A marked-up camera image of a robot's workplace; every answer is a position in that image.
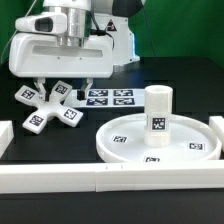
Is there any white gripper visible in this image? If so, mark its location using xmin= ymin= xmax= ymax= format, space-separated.
xmin=9 ymin=33 xmax=113 ymax=101

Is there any white cross-shaped table base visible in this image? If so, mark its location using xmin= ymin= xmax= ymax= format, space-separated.
xmin=15 ymin=81 xmax=83 ymax=134

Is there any white round table top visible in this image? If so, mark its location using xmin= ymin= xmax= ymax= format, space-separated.
xmin=96 ymin=113 xmax=222 ymax=163

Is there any white marker tag sheet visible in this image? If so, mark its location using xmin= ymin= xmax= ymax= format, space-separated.
xmin=64 ymin=89 xmax=144 ymax=108

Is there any white left fence block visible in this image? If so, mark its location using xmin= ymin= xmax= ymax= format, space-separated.
xmin=0 ymin=121 xmax=14 ymax=158

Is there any white fence block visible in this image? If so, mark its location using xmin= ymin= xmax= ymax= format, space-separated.
xmin=0 ymin=121 xmax=14 ymax=158
xmin=209 ymin=116 xmax=224 ymax=152

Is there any white front fence bar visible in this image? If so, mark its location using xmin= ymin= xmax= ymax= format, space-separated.
xmin=0 ymin=160 xmax=224 ymax=194

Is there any white right fence block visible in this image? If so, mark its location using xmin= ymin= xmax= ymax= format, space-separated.
xmin=209 ymin=116 xmax=224 ymax=152

